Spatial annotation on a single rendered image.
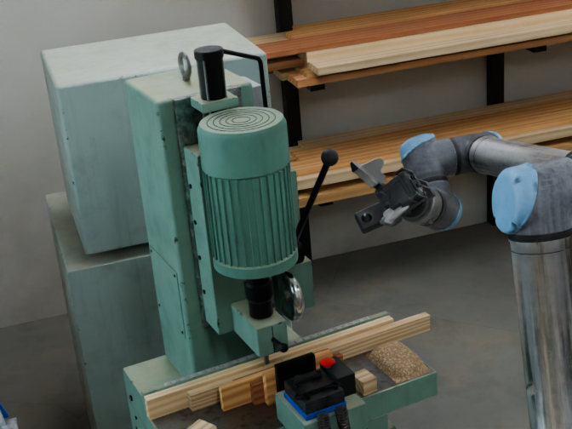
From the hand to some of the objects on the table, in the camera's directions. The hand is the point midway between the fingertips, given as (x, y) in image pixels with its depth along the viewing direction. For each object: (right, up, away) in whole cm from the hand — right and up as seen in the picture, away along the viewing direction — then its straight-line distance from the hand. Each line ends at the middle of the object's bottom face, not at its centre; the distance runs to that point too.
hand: (363, 193), depth 206 cm
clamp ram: (-12, -44, +6) cm, 46 cm away
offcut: (+1, -41, +10) cm, 43 cm away
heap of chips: (+9, -37, +18) cm, 42 cm away
